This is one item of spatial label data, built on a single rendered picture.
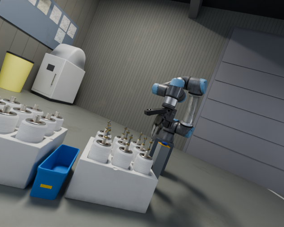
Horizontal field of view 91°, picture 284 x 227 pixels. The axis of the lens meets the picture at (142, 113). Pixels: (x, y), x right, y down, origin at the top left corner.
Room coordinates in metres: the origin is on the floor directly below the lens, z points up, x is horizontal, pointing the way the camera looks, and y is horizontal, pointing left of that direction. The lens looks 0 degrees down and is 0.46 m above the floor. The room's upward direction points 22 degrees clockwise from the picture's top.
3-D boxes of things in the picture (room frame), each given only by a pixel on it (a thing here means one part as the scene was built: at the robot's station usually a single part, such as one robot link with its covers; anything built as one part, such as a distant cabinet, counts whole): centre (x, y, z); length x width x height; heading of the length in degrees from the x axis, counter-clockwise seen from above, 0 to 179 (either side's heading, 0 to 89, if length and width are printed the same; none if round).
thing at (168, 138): (1.37, -0.31, 0.35); 0.15 x 0.15 x 0.10
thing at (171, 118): (0.77, -0.13, 0.49); 0.09 x 0.08 x 0.12; 111
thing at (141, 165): (0.75, -0.11, 0.16); 0.10 x 0.10 x 0.18
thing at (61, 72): (3.26, 2.09, 0.68); 0.70 x 0.58 x 1.35; 166
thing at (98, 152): (0.69, 0.12, 0.16); 0.10 x 0.10 x 0.18
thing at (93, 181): (0.83, 0.04, 0.09); 0.39 x 0.39 x 0.18; 14
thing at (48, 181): (0.69, 0.28, 0.06); 0.30 x 0.11 x 0.12; 15
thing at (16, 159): (0.70, 0.57, 0.09); 0.39 x 0.39 x 0.18; 14
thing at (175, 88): (0.77, -0.12, 0.65); 0.09 x 0.08 x 0.11; 150
